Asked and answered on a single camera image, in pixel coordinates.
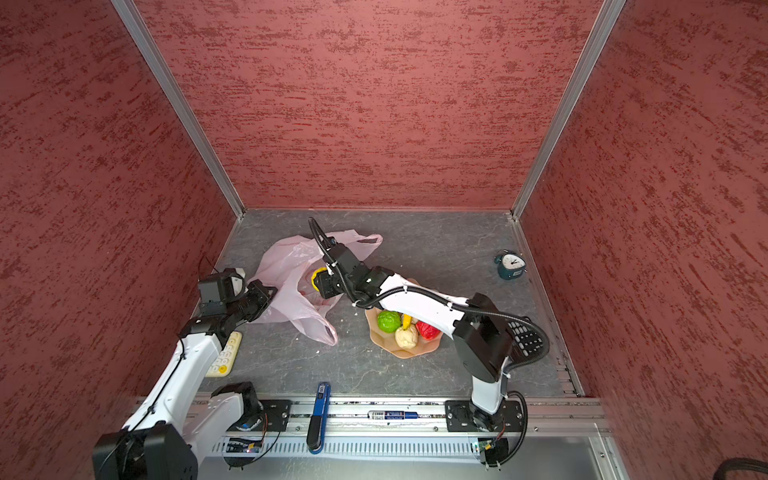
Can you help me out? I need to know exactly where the pink fruit-print plastic bag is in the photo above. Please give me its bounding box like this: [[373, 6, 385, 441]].
[[248, 230, 384, 347]]

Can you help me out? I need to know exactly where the fake green round fruit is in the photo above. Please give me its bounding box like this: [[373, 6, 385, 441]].
[[376, 310, 402, 334]]

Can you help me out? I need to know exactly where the pink scalloped plastic bowl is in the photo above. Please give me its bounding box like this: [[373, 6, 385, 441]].
[[365, 286, 444, 360]]

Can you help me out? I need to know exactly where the fake pale yellow fruit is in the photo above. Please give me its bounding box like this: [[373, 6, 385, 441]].
[[394, 325, 420, 350]]

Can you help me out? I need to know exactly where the fake red orange fruit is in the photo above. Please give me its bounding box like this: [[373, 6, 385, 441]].
[[415, 321, 441, 342]]

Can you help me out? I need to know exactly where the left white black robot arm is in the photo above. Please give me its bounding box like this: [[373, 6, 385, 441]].
[[92, 269, 278, 479]]

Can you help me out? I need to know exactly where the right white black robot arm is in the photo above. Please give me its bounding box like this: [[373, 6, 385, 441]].
[[310, 264, 550, 432]]

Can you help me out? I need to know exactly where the yellow calculator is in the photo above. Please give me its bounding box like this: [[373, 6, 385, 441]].
[[205, 331, 243, 378]]

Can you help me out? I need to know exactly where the blue marker pen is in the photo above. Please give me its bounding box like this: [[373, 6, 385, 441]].
[[367, 410, 419, 421]]

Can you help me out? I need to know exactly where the blue black handheld tool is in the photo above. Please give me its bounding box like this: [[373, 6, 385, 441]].
[[306, 382, 331, 455]]

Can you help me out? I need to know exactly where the left small circuit board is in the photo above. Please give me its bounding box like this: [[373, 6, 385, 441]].
[[225, 437, 263, 454]]

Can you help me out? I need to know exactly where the small circuit board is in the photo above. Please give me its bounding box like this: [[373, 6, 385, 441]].
[[225, 437, 263, 454], [476, 438, 509, 468]]

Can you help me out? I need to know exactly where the small teal alarm clock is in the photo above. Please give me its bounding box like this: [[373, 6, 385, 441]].
[[494, 250, 527, 280]]

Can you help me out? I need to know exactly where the black calculator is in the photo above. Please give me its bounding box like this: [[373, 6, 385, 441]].
[[508, 320, 550, 369]]

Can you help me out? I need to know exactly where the right small circuit board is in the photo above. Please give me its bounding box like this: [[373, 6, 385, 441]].
[[476, 438, 509, 468]]

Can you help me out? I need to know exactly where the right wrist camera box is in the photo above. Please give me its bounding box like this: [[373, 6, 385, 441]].
[[323, 243, 360, 273]]

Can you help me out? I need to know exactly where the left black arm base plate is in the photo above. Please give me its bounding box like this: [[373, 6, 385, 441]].
[[230, 399, 293, 434]]

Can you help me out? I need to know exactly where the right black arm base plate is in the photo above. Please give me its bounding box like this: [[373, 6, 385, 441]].
[[444, 400, 526, 433]]

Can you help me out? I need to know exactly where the aluminium front rail frame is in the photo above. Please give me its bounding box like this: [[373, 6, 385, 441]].
[[187, 392, 626, 479]]

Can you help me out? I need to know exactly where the left aluminium corner post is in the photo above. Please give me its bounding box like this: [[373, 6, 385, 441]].
[[111, 0, 247, 221]]

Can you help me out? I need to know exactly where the aluminium corner post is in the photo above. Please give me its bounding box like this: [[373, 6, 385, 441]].
[[511, 0, 626, 222], [111, 0, 247, 221]]

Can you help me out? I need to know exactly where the right aluminium corner post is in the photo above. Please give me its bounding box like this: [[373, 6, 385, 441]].
[[511, 0, 626, 222]]

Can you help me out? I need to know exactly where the black cable bottom right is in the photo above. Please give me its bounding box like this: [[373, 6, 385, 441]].
[[712, 457, 768, 480]]

